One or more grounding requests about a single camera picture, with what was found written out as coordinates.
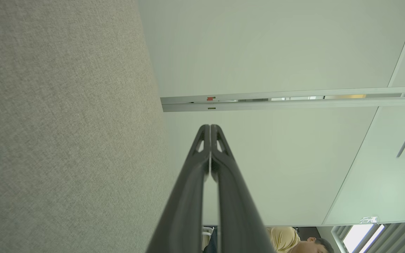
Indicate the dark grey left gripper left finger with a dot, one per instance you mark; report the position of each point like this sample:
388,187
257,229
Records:
185,211

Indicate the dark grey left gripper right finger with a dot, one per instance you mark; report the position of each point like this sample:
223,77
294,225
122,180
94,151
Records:
237,218

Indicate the person in yellow shirt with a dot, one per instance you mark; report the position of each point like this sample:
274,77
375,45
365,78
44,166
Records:
287,240

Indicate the bright window with blinds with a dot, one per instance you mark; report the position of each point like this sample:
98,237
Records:
360,237

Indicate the grey metal post with stickers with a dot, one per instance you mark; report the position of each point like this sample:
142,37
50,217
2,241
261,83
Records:
294,104

